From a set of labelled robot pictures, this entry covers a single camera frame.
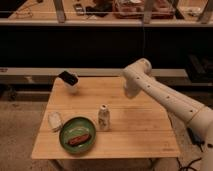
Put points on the eyeglasses on shelf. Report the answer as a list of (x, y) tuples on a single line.
[(23, 13)]

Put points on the green plate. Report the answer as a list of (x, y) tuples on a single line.
[(74, 127)]

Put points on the white cup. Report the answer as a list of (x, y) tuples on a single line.
[(72, 86)]

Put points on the black foot pedal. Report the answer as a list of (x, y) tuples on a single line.
[(195, 139)]

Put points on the brown sausage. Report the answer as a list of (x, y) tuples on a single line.
[(79, 139)]

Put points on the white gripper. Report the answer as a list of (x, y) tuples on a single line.
[(131, 89)]

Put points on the black object on shelf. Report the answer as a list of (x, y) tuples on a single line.
[(100, 10)]

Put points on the tray of items on shelf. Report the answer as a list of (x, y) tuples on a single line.
[(161, 9)]

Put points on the white ceramic bottle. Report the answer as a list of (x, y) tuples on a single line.
[(104, 118)]

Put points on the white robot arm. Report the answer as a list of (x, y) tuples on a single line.
[(194, 114)]

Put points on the black rectangular object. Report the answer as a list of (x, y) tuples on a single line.
[(69, 78)]

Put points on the wooden table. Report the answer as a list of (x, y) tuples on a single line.
[(140, 129)]

